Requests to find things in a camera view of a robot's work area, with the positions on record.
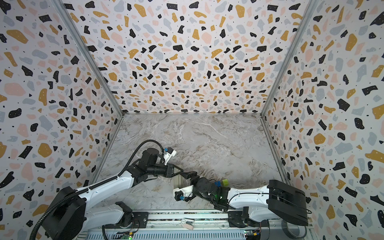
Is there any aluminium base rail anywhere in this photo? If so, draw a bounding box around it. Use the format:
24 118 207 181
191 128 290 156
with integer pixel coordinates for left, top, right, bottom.
73 210 317 240

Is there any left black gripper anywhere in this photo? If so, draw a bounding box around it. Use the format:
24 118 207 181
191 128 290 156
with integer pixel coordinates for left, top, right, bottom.
147 163 184 178

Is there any pink white tag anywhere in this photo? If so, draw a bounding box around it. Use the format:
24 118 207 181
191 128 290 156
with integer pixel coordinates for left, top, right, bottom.
181 219 195 231

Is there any black corrugated cable conduit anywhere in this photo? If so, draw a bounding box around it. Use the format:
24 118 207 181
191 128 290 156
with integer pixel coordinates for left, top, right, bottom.
29 139 166 240

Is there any green cube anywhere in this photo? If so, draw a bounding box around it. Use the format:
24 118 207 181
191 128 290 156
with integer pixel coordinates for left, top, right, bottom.
221 179 229 187

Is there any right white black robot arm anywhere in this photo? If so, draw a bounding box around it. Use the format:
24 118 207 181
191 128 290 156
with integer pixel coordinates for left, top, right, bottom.
174 172 310 228

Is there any black tape roll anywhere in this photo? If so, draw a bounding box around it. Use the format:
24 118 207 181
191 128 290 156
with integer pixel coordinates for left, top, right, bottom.
282 221 307 240

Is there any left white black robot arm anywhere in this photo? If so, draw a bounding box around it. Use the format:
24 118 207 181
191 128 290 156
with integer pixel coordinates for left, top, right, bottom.
34 148 177 240

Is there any white remote control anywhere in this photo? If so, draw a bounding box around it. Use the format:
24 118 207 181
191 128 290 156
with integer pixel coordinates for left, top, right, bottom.
173 178 184 189

